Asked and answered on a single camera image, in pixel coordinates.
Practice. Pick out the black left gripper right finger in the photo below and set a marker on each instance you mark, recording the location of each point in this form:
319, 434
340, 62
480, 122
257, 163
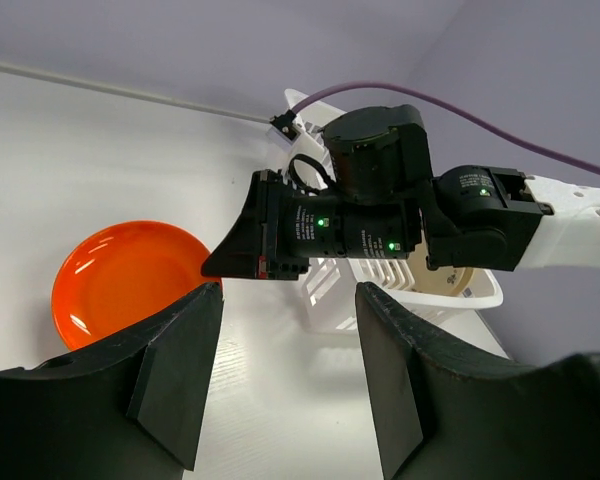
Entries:
445, 409

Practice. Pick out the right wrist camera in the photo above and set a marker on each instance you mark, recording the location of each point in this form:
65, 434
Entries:
285, 125

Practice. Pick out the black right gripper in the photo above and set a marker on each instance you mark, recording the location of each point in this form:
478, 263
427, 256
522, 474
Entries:
279, 229

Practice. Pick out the white plastic dish rack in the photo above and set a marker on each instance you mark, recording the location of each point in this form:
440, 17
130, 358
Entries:
368, 152

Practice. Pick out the beige plate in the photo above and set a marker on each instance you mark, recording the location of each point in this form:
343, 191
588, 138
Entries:
445, 281

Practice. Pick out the orange plate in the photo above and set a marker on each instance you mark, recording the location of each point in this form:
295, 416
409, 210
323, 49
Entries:
121, 275

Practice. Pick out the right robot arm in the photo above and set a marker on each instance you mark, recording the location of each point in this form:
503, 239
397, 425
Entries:
498, 219

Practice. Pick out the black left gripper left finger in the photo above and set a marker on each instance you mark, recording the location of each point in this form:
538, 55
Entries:
129, 406

